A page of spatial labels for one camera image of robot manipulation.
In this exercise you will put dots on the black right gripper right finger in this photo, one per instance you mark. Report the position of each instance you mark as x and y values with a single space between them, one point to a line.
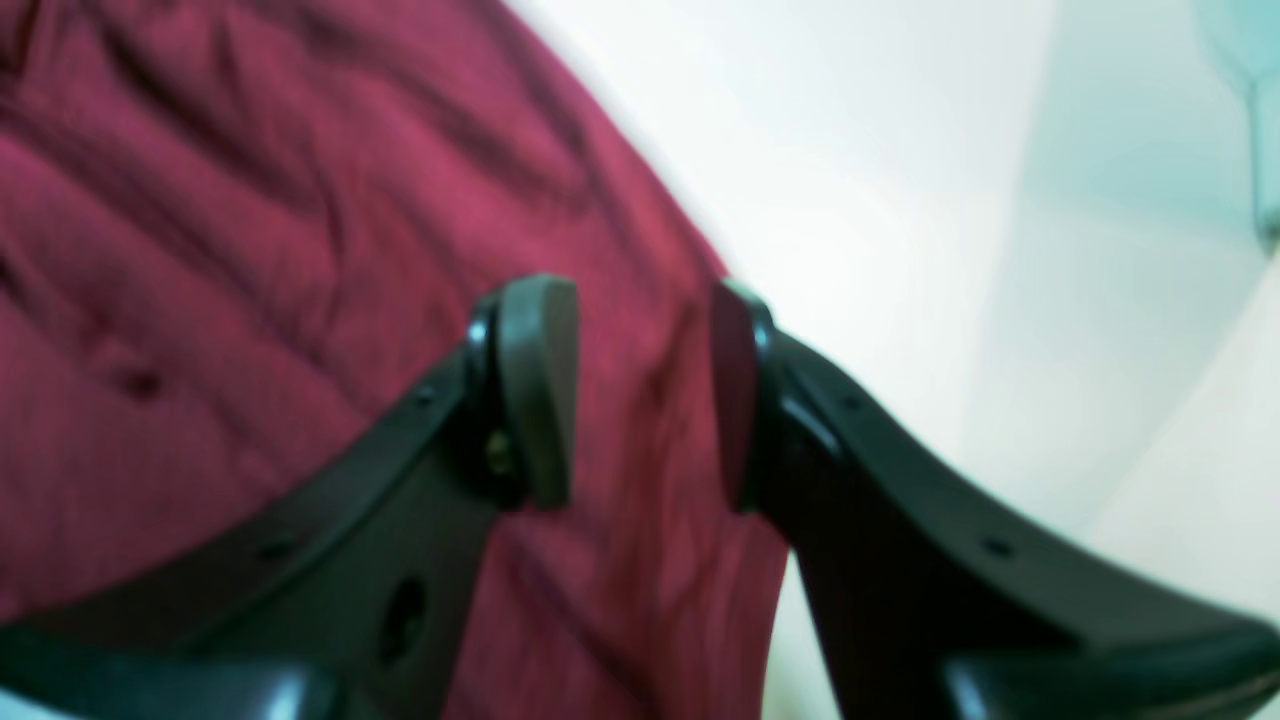
930 598

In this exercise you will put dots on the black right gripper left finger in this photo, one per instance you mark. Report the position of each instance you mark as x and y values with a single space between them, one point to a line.
348 598

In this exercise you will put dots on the dark red t-shirt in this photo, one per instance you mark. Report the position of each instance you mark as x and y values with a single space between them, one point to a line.
234 232

